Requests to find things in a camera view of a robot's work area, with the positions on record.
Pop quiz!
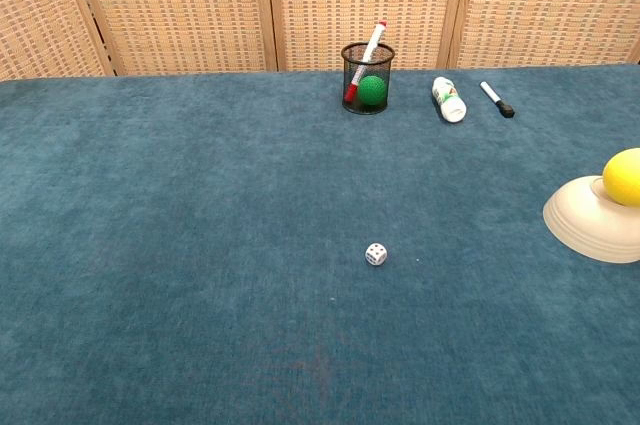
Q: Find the white die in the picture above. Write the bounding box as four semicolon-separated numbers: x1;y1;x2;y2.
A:
364;242;389;268

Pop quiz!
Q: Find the woven rattan folding screen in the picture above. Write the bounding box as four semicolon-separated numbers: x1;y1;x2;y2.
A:
0;0;640;82

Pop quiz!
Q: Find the black white marker pen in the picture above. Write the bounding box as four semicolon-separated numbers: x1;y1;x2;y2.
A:
479;80;516;120

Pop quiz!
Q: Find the green textured ball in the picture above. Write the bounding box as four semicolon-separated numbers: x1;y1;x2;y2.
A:
359;75;387;106

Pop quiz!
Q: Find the small white plastic bottle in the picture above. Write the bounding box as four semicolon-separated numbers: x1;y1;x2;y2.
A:
431;76;468;125

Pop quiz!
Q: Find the beige upturned bowl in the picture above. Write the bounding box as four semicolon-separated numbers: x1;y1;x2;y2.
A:
542;175;640;265

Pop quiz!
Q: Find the red white marker pen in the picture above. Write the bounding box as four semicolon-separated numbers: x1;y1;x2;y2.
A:
343;20;389;104

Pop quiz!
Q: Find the yellow ball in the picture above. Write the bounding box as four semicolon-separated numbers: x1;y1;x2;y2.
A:
601;147;640;207

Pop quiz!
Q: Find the black mesh pen holder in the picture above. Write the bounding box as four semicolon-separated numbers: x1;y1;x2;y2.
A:
341;42;396;115

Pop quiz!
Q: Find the blue tablecloth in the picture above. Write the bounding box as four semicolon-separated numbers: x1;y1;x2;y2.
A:
0;63;640;425

